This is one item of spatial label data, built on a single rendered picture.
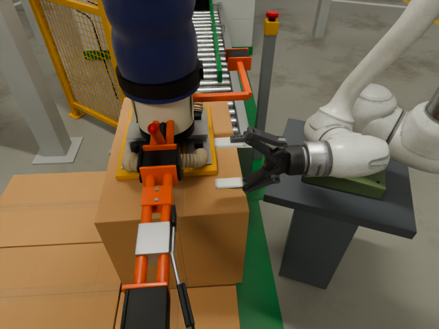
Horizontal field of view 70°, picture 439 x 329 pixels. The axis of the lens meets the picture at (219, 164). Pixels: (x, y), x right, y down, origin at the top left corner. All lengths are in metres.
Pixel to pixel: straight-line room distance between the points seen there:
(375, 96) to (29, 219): 1.37
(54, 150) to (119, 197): 1.76
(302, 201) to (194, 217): 0.45
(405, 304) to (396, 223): 0.83
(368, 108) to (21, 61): 1.91
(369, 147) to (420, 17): 0.28
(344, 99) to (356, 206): 0.42
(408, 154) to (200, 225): 0.67
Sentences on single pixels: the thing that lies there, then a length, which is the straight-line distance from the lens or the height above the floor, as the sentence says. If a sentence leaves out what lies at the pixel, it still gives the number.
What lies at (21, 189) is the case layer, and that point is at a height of 0.54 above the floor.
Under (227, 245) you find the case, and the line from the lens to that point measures 0.95.
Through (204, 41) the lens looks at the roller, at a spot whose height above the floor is 0.54.
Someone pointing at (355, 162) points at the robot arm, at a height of 1.10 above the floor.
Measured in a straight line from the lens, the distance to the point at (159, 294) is 0.55.
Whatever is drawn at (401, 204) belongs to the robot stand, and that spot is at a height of 0.75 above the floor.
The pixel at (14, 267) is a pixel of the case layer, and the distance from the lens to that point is 1.40.
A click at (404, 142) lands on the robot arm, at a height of 0.99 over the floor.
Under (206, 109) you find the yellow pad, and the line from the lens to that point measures 1.14.
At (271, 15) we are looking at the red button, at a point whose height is 1.03.
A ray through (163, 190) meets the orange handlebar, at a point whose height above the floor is 1.09.
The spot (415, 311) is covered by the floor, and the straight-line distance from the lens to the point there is 1.97.
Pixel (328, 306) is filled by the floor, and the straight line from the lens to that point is 1.81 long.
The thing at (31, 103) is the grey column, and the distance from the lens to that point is 2.42.
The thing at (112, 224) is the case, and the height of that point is 0.93.
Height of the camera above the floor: 1.59
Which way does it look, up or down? 43 degrees down
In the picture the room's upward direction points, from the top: straight up
